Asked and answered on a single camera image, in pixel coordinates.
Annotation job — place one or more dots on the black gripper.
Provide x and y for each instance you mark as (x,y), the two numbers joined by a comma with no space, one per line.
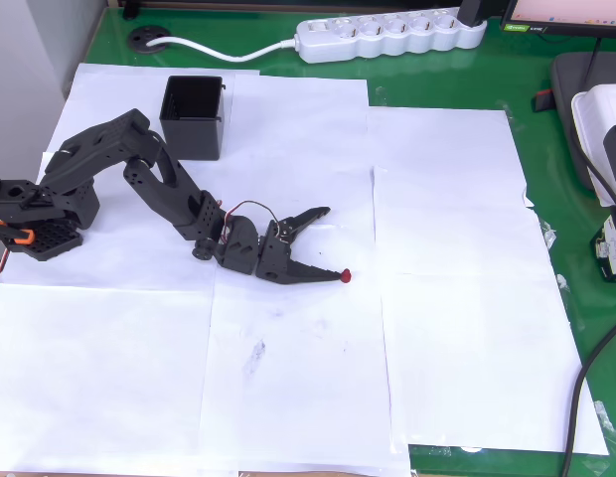
(274,259)

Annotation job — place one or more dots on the small red object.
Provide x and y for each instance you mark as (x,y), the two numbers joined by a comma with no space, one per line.
(346,276)

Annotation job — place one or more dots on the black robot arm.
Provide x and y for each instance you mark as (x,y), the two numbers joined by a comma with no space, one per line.
(154,189)

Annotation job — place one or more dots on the black square container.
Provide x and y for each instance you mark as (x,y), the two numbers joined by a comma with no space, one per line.
(194,134)

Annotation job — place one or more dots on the white plastic tray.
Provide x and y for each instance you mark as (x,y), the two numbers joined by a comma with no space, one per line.
(593,129)

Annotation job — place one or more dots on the white paper sheet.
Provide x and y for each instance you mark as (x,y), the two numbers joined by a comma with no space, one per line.
(298,372)
(447,199)
(114,268)
(487,372)
(99,377)
(298,149)

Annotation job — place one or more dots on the white power strip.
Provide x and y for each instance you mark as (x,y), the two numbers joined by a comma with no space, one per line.
(387,40)

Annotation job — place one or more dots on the orange black table clamp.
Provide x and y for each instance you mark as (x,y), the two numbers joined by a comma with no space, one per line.
(22,236)

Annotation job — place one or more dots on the black power plug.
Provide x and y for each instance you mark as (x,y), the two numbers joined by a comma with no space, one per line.
(472,11)

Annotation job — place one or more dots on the grey pad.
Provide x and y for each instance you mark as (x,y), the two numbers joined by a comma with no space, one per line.
(564,99)

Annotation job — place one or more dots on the black pegboard stand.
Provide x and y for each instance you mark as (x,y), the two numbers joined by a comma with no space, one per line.
(131,10)

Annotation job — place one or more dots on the computer monitor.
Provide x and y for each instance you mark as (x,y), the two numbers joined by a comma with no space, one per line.
(566,15)

